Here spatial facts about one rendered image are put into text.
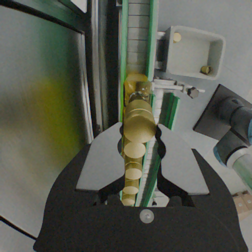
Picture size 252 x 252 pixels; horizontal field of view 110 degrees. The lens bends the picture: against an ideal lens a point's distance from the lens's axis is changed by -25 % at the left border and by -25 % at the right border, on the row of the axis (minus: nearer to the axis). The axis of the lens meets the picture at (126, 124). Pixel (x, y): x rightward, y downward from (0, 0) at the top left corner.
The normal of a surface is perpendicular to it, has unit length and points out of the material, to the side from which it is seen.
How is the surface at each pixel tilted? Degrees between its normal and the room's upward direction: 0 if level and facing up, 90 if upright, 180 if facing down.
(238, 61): 0
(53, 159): 90
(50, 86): 90
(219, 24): 0
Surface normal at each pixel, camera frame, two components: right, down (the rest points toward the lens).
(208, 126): -0.10, 0.46
